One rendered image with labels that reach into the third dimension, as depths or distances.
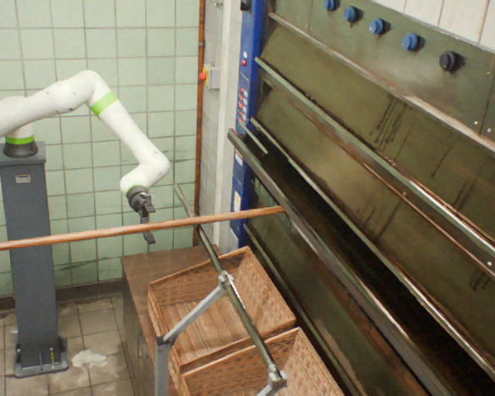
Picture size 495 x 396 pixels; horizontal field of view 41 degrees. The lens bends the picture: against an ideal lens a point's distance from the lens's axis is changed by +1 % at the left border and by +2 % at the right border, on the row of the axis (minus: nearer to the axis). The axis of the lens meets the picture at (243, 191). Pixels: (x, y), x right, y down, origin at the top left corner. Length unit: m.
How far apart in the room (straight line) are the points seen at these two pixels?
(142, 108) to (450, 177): 2.26
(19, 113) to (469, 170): 1.78
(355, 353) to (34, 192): 1.63
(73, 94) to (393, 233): 1.35
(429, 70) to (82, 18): 2.10
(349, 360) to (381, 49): 1.02
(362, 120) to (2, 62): 2.03
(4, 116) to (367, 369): 1.69
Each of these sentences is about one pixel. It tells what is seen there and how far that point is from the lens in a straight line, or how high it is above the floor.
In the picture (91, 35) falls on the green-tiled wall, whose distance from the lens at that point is 3.45.
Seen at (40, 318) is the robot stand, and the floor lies 0.32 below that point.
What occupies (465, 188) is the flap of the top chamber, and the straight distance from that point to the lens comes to 1.61.
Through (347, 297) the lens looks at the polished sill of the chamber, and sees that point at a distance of 2.21.
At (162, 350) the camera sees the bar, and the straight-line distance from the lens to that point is 2.32.
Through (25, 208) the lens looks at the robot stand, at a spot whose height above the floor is 0.96.
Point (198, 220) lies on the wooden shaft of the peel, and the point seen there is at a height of 1.20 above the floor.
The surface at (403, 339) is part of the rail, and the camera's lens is 1.67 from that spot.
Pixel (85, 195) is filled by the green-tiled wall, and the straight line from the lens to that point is 3.77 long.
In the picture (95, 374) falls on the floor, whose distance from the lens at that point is 3.62.
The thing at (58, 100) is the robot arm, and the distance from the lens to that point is 2.60.
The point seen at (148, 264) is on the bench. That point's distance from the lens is 3.35.
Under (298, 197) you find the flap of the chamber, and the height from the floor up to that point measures 1.40.
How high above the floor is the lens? 2.45
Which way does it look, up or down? 27 degrees down
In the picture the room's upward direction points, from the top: 4 degrees clockwise
